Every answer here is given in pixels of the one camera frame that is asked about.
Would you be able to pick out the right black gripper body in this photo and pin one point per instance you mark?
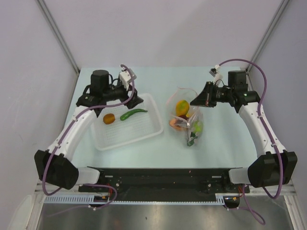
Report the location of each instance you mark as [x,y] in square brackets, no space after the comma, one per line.
[214,94]

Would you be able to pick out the yellow green mango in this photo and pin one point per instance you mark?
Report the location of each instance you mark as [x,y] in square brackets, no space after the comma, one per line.
[182,108]

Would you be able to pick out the green lime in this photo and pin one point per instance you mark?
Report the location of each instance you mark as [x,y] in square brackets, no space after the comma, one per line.
[197,127]

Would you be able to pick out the clear zip top bag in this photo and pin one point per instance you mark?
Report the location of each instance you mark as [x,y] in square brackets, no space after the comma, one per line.
[194,113]

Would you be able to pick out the papaya slice with red flesh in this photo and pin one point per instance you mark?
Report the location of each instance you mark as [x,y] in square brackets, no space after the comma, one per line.
[180,123]

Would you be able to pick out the dark green cucumber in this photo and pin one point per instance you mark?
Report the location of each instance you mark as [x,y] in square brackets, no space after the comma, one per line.
[192,139]

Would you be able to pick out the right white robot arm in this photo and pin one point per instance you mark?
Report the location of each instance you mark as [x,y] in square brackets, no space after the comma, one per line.
[274,164]

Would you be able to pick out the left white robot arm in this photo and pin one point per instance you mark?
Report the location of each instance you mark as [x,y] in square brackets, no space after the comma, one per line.
[54,165]

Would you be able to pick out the brown kiwi fruit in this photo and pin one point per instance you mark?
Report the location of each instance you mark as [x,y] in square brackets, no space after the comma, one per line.
[109,118]

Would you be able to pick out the green chili pepper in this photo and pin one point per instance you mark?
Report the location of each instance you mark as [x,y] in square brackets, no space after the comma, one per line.
[128,114]

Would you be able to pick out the white plastic basket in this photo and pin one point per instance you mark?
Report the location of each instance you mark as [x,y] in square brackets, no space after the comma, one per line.
[136,128]

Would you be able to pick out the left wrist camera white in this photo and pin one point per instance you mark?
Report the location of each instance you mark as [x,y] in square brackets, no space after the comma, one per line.
[126,76]

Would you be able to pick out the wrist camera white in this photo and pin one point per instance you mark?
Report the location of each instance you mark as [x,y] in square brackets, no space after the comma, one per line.
[126,76]
[217,76]

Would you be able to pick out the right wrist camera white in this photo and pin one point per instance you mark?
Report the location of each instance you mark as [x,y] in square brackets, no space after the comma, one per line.
[217,76]

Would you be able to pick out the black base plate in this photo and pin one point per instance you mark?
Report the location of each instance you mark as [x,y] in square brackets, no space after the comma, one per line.
[186,184]

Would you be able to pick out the white slotted cable duct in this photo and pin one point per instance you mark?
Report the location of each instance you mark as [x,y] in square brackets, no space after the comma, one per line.
[99,200]

